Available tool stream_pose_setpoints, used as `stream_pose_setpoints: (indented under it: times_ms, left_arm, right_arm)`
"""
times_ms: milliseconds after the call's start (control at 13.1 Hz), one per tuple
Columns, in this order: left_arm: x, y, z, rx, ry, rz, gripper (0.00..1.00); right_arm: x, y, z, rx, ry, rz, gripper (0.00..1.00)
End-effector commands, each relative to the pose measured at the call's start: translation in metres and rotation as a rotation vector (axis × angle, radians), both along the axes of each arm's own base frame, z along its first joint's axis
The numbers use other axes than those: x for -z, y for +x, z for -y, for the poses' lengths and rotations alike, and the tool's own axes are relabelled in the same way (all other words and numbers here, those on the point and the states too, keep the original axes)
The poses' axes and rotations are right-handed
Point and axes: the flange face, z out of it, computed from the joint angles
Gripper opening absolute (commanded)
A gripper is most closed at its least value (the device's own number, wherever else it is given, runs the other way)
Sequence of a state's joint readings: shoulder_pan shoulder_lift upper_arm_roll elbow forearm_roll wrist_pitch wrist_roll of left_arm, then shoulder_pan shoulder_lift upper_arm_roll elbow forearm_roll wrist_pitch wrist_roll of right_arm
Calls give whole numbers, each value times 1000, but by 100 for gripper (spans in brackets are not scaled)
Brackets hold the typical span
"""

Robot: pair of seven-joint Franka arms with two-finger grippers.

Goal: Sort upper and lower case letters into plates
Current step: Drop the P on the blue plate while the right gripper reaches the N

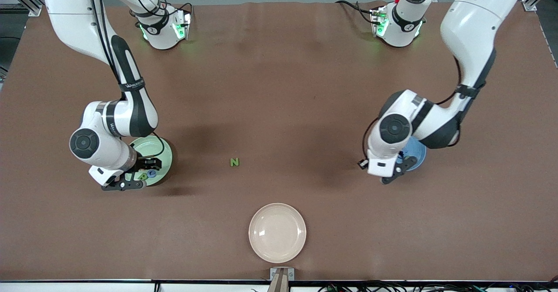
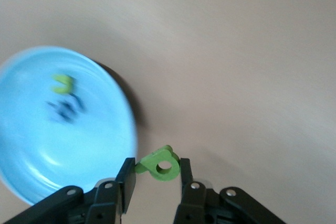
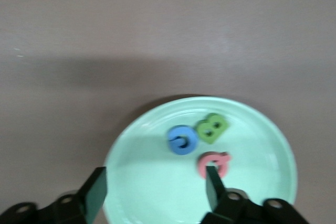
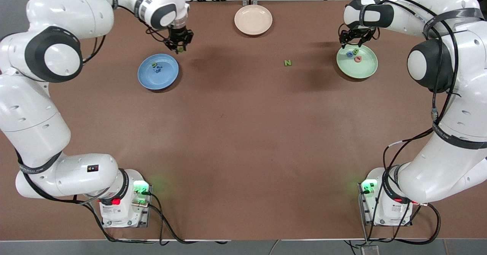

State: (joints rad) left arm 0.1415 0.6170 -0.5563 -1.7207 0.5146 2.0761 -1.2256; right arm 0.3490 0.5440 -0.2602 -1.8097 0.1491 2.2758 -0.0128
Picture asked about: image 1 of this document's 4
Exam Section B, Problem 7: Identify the light green plate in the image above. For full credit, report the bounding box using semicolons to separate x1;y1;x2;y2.
130;136;173;187

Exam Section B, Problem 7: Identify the blue plate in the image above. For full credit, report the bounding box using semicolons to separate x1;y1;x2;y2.
399;136;427;171

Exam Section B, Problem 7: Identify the cream plate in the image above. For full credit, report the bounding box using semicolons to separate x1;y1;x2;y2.
248;203;307;264

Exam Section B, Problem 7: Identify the brown table mat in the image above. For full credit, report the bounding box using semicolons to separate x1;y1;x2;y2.
0;0;558;282

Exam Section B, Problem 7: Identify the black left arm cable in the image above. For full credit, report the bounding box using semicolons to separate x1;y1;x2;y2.
362;57;463;162

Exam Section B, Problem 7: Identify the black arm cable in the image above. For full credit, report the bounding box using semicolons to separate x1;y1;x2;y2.
86;0;166;162
362;57;463;162

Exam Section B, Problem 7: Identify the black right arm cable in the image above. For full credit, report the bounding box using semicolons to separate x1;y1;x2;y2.
86;0;166;162

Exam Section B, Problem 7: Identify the white table edge rail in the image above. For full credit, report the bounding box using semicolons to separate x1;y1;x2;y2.
0;279;558;292

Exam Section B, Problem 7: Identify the black cable bundle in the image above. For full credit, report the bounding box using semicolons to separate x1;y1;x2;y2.
318;280;558;292

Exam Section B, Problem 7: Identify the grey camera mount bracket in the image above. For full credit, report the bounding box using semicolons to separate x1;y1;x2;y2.
269;267;295;292

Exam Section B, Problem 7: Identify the black base cable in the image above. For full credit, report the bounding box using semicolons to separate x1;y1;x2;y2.
335;0;380;24
165;0;194;16

